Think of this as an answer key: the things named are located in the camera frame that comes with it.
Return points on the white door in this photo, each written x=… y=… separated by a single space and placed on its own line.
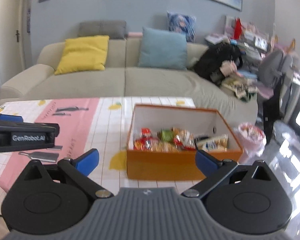
x=12 y=55

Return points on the dark green seaweed bag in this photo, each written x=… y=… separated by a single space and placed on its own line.
x=200 y=138

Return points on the pink plastic bag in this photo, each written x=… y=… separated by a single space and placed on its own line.
x=252 y=139

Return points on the black backpack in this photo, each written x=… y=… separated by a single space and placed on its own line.
x=218 y=62

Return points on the light blue cushion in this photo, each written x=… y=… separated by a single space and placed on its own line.
x=162 y=49

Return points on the pink white tablecloth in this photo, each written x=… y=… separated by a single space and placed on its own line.
x=101 y=123

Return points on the cluttered desk pile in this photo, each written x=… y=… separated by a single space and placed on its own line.
x=244 y=83

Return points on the red chip snack bag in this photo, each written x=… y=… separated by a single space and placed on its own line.
x=147 y=141

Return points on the green small snack pack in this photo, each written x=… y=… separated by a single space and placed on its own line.
x=166 y=135

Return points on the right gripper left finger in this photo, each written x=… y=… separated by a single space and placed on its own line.
x=75 y=172

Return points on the red fries snack bag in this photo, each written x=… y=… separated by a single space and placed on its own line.
x=184 y=139

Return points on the orange storage box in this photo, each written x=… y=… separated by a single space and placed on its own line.
x=175 y=166

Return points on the green white chip bag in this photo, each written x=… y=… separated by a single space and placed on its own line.
x=214 y=144

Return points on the grey cushion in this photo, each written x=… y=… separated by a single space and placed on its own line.
x=116 y=30

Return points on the clear waffle snack bag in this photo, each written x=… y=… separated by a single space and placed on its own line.
x=161 y=146

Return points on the beige sofa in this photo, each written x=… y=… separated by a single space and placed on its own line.
x=123 y=77

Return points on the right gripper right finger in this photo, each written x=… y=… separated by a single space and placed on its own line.
x=217 y=173

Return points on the anime print pillow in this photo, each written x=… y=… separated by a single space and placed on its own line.
x=183 y=24

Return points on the grey office chair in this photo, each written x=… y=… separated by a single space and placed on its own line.
x=271 y=73

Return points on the yellow cushion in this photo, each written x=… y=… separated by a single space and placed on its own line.
x=83 y=54

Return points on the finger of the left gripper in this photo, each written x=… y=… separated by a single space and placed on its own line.
x=56 y=147
x=11 y=118

